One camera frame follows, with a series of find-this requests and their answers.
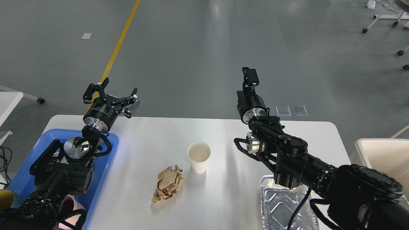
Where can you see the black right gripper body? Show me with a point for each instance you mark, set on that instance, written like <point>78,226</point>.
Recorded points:
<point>251,106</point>

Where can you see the teal ceramic mug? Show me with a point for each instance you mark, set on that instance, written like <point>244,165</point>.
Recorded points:
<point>6,199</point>

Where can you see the aluminium foil tray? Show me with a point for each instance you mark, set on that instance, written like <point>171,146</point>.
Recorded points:
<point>277,204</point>

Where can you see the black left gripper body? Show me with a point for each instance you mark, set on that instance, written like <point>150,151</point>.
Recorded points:
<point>101,117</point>

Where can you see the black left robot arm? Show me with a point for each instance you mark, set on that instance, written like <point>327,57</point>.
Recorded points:
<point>67,167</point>

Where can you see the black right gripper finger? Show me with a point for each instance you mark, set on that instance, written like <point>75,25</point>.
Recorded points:
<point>240,94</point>
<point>251,80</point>

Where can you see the white side table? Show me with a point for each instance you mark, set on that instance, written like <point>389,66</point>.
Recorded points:
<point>8,102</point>

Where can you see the white wheeled frame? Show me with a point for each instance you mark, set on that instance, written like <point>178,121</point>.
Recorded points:
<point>403,6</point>

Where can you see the pink plastic mug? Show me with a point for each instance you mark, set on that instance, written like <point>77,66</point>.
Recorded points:
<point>72,215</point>

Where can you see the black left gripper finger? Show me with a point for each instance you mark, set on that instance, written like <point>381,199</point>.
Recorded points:
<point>95,93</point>
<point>126,105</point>

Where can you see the cream plastic bin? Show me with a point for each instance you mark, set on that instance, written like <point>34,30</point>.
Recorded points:
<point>386,155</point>

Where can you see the crumpled brown paper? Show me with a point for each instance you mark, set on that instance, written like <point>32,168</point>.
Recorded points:
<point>170,181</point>

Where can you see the white paper cup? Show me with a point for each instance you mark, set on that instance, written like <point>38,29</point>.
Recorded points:
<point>199,154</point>

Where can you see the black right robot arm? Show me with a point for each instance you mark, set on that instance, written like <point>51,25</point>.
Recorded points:
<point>352,197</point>

